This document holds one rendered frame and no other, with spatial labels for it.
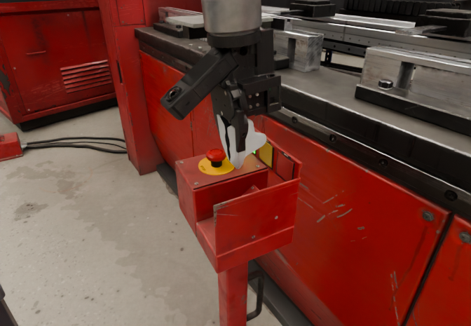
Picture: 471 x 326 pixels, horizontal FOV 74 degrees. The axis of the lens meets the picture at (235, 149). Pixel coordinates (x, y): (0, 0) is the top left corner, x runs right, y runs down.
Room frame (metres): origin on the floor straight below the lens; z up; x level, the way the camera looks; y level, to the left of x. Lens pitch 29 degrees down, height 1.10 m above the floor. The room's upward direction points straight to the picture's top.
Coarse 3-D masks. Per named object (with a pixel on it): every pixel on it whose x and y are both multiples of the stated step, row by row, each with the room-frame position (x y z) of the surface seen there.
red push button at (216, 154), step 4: (208, 152) 0.52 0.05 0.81; (212, 152) 0.52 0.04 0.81; (216, 152) 0.52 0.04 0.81; (220, 152) 0.52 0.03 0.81; (224, 152) 0.53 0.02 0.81; (208, 156) 0.51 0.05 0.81; (212, 156) 0.51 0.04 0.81; (216, 156) 0.51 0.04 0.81; (220, 156) 0.51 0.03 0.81; (224, 156) 0.51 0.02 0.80; (212, 160) 0.51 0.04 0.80; (216, 160) 0.50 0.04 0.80; (220, 160) 0.51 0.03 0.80; (212, 164) 0.52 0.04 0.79; (216, 164) 0.51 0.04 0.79; (220, 164) 0.52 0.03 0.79
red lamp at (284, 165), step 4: (280, 156) 0.48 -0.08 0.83; (284, 156) 0.47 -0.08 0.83; (280, 160) 0.48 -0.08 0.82; (284, 160) 0.47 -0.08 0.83; (288, 160) 0.46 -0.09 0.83; (280, 164) 0.47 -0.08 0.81; (284, 164) 0.47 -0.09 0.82; (288, 164) 0.46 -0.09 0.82; (292, 164) 0.45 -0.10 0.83; (280, 168) 0.47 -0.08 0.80; (284, 168) 0.46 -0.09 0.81; (288, 168) 0.45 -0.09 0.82; (292, 168) 0.45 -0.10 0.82; (280, 172) 0.47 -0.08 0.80; (284, 172) 0.46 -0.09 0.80; (288, 172) 0.45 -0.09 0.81; (280, 176) 0.47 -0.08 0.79; (284, 176) 0.46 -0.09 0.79; (288, 176) 0.45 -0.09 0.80; (288, 180) 0.45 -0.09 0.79
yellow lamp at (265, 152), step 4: (264, 144) 0.52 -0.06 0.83; (268, 144) 0.51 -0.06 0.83; (260, 148) 0.54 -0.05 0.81; (264, 148) 0.52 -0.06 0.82; (268, 148) 0.51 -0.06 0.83; (272, 148) 0.50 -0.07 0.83; (260, 152) 0.54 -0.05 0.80; (264, 152) 0.52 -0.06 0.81; (268, 152) 0.51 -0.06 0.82; (272, 152) 0.50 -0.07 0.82; (260, 156) 0.54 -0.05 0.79; (264, 156) 0.52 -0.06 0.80; (268, 156) 0.51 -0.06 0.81; (272, 156) 0.50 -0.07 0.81; (264, 160) 0.52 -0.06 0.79; (268, 160) 0.51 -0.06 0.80; (268, 164) 0.51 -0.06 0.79
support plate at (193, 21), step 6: (168, 18) 0.98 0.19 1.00; (174, 18) 0.97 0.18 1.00; (180, 18) 0.97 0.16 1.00; (186, 18) 0.97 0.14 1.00; (192, 18) 0.97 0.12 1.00; (198, 18) 0.97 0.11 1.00; (264, 18) 0.97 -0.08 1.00; (270, 18) 0.99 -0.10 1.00; (180, 24) 0.91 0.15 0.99; (186, 24) 0.88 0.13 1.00; (192, 24) 0.85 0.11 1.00; (198, 24) 0.86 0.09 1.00
